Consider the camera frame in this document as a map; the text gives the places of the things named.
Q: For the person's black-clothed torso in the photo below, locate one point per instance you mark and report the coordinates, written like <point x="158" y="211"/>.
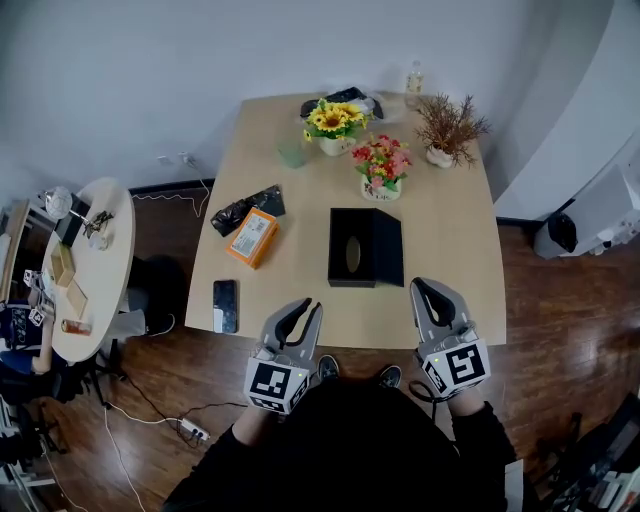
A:
<point x="350" y="450"/>

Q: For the clear plastic bottle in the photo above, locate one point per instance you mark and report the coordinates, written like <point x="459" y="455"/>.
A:
<point x="414" y="82"/>

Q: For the person's right shoe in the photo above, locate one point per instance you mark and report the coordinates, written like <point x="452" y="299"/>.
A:
<point x="391" y="376"/>

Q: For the crumpled black plastic bag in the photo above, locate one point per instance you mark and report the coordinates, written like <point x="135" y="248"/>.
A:
<point x="232" y="215"/>

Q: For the person's left forearm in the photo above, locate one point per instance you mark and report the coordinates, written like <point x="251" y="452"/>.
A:
<point x="250" y="430"/>

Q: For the white globe lamp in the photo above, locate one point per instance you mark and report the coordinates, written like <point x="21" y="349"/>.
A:
<point x="59" y="202"/>

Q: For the person's right forearm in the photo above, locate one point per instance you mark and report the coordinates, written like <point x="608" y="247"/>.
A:
<point x="475" y="425"/>

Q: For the white power strip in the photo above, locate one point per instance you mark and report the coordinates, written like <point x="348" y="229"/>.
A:
<point x="195" y="430"/>

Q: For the clear plastic bag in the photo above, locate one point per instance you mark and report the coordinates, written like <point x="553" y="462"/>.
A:
<point x="390" y="107"/>

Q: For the red pink flowers in pot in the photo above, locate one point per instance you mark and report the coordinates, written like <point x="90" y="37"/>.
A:
<point x="382" y="165"/>

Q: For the red drink can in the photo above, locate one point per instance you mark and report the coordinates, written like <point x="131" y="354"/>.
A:
<point x="77" y="327"/>

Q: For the person's shoe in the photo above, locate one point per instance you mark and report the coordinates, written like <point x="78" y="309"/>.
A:
<point x="391" y="376"/>
<point x="328" y="369"/>

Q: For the white wall socket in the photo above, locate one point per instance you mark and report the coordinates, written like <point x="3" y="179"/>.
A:
<point x="163" y="161"/>

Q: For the sunflower bouquet in white pot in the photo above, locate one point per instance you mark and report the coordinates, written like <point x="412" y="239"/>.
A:
<point x="334" y="122"/>

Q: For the grey bin with black bag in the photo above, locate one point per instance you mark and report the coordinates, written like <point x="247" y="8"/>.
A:
<point x="555" y="237"/>

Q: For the brown dried plant in pot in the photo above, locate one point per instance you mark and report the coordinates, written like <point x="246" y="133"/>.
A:
<point x="447" y="127"/>

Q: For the person's left shoe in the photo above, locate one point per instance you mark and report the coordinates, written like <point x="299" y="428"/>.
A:
<point x="328" y="369"/>

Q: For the white plug charger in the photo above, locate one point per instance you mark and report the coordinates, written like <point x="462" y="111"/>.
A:
<point x="187" y="160"/>

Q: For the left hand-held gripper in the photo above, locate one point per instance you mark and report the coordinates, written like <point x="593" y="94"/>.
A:
<point x="272" y="382"/>

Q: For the black smartphone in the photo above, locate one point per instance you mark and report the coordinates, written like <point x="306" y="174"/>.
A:
<point x="225" y="305"/>

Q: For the black tissue box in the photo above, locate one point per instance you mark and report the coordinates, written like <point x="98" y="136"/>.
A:
<point x="380" y="250"/>

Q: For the flat wooden lid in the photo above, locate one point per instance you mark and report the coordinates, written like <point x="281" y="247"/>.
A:
<point x="77" y="299"/>

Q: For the black bag behind flowers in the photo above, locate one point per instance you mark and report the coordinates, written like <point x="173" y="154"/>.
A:
<point x="345" y="95"/>

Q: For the small white cup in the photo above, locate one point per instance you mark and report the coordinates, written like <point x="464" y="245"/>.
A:
<point x="99" y="242"/>

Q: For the white bag under table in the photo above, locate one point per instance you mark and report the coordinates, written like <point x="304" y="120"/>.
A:
<point x="135" y="325"/>

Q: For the green translucent cup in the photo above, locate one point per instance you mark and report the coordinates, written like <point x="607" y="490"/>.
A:
<point x="293" y="156"/>

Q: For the dark glasses and keys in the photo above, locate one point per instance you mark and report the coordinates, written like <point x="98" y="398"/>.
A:
<point x="97" y="222"/>

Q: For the black square box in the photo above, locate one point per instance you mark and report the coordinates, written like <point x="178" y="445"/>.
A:
<point x="74" y="220"/>

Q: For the white device by wall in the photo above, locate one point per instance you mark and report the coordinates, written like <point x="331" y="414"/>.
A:
<point x="612" y="232"/>

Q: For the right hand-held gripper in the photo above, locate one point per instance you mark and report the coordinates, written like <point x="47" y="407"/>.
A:
<point x="460" y="365"/>

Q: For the orange box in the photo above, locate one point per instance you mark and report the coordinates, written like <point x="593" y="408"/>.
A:
<point x="252" y="237"/>

